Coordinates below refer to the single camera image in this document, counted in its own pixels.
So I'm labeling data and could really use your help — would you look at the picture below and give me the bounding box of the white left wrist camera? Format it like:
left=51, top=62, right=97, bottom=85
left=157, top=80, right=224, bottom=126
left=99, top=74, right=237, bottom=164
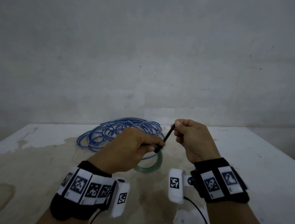
left=108, top=178, right=130, bottom=219

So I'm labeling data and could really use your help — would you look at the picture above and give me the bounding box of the person's right hand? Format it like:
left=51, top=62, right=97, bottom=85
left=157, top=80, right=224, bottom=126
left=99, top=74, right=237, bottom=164
left=173, top=119, right=221, bottom=164

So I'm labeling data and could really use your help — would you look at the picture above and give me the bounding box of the pile of blue tubing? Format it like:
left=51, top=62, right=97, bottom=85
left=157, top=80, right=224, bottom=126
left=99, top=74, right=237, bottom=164
left=76, top=117, right=165, bottom=161

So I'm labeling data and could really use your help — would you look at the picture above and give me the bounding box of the black camera cord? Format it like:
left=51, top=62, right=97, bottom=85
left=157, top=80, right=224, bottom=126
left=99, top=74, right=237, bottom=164
left=184, top=196, right=209, bottom=224
left=88, top=207, right=102, bottom=224

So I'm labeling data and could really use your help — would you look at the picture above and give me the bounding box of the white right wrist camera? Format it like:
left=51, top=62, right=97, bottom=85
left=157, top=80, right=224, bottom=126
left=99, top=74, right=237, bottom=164
left=167, top=168, right=193, bottom=205

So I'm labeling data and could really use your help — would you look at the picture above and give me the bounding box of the person's left hand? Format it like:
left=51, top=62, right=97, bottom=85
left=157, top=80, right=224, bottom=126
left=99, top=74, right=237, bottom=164
left=87, top=127, right=166, bottom=175

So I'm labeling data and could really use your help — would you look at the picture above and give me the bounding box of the black left wristband with markers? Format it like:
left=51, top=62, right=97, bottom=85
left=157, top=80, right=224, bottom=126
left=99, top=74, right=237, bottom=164
left=49, top=160, right=117, bottom=221

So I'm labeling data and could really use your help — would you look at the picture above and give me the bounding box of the black right wristband with markers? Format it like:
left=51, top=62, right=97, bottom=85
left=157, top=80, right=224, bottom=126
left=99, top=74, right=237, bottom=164
left=190, top=157, right=250, bottom=204

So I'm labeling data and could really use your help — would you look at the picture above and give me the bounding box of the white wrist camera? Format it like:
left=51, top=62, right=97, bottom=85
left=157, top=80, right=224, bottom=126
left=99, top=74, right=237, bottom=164
left=167, top=168, right=193, bottom=205
left=108, top=178, right=130, bottom=219

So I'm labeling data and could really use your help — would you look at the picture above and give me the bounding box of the black left camera cord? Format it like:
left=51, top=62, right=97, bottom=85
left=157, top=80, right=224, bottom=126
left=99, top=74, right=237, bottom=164
left=88, top=207, right=102, bottom=224

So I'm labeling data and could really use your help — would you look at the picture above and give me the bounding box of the black wristband with markers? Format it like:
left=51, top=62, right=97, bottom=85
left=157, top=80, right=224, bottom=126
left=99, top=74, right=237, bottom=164
left=49, top=160, right=117, bottom=221
left=190, top=157, right=250, bottom=204

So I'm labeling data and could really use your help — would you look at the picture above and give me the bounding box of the single black zip tie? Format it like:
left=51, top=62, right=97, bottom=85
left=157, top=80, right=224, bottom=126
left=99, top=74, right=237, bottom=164
left=154, top=124, right=176, bottom=154

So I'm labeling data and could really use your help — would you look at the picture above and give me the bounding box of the green tube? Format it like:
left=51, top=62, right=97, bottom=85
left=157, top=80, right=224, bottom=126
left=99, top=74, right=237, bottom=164
left=133, top=150, right=164, bottom=173

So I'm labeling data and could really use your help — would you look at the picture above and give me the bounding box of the black right camera cord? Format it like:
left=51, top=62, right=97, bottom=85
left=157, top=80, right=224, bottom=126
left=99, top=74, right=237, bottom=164
left=184, top=196, right=209, bottom=224

